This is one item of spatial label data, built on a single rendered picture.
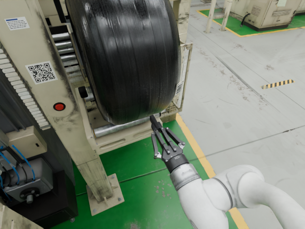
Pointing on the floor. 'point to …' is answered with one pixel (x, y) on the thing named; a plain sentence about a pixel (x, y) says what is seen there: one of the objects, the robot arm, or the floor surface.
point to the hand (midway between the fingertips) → (154, 123)
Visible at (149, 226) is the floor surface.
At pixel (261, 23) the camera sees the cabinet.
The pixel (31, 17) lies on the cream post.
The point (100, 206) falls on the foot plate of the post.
